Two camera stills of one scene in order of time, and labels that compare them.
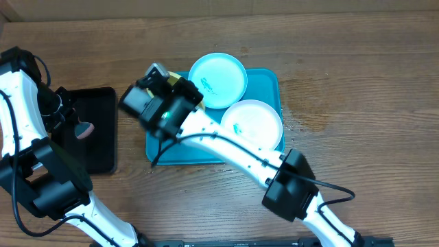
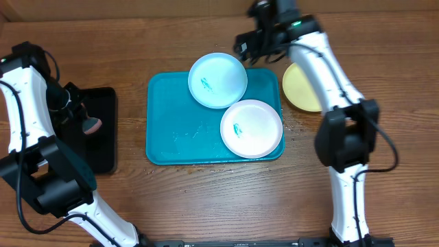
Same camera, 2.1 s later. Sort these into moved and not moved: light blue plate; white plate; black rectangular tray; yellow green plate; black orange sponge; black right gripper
Moved: yellow green plate; black right gripper; black orange sponge
Not moved: white plate; light blue plate; black rectangular tray
